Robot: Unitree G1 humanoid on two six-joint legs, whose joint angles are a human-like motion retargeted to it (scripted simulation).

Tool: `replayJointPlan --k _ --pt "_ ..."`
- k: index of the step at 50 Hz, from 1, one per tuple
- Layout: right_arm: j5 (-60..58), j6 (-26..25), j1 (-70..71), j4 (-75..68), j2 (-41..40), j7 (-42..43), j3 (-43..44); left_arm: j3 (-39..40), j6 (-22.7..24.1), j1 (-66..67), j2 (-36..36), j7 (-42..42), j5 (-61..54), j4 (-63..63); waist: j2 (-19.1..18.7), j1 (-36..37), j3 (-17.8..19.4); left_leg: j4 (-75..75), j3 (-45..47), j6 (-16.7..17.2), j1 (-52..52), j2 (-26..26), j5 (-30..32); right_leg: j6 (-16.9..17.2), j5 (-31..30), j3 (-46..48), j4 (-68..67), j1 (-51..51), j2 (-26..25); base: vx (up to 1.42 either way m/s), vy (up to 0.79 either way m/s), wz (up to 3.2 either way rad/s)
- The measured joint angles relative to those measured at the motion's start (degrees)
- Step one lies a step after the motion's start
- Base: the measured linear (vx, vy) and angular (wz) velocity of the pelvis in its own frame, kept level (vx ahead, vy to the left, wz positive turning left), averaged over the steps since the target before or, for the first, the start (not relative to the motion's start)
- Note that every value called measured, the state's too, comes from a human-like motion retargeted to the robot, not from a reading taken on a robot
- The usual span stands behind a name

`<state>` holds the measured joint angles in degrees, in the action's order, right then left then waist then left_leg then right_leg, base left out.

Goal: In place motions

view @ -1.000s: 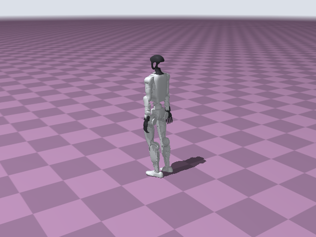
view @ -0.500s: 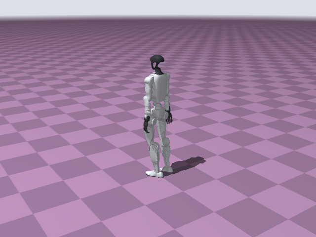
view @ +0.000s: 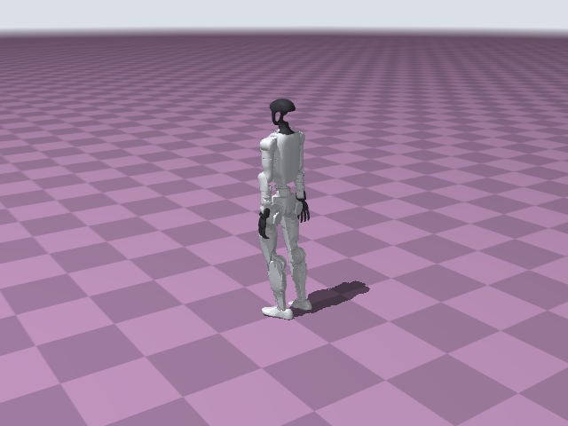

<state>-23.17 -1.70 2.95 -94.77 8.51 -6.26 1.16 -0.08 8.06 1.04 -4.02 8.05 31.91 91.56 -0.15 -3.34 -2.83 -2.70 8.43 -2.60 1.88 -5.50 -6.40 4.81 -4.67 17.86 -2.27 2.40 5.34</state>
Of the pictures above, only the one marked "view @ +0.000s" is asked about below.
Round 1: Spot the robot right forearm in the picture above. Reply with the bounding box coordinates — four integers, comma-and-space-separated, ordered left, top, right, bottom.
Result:
295, 166, 304, 199

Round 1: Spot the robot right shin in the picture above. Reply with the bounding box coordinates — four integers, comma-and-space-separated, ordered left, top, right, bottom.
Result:
288, 248, 307, 302

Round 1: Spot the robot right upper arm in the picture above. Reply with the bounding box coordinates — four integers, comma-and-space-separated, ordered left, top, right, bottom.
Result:
298, 131, 305, 171

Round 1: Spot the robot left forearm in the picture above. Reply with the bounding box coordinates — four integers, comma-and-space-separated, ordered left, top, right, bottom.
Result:
257, 173, 272, 214

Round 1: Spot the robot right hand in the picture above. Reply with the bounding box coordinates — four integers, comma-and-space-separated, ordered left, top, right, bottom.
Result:
296, 191, 310, 223

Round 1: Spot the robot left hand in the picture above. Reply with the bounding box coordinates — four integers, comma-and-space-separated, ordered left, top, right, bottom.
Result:
258, 209, 270, 239

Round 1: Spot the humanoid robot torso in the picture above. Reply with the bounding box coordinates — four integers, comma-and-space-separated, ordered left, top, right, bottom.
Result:
268, 126, 301, 216

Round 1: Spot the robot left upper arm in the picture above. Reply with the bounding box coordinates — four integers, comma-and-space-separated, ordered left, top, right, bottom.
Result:
258, 137, 277, 183

